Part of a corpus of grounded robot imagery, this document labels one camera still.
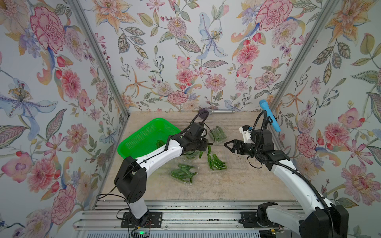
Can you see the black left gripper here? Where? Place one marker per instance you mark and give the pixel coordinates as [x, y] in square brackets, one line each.
[204, 144]

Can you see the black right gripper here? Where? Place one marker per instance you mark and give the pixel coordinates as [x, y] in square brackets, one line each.
[236, 143]

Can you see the clear pepper clamshell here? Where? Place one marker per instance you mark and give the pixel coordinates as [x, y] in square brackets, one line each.
[218, 134]
[194, 154]
[184, 173]

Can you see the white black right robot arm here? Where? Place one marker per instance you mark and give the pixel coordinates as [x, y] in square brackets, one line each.
[321, 218]

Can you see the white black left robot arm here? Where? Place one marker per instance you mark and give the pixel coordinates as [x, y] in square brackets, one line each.
[131, 179]

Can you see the purple foam microphone cube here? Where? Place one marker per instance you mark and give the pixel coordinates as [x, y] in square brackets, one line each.
[203, 113]

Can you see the green pepper pile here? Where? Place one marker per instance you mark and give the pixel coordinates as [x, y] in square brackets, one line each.
[214, 162]

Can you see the green plastic basket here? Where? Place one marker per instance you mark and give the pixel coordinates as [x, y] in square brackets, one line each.
[144, 141]

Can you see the blue microphone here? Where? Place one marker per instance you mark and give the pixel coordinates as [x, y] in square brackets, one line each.
[270, 116]

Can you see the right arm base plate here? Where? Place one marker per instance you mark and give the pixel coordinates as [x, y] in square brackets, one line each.
[251, 220]

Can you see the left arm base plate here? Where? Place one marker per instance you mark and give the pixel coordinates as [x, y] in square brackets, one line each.
[149, 220]

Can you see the aluminium rail frame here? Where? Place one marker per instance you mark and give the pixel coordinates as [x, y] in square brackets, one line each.
[168, 215]

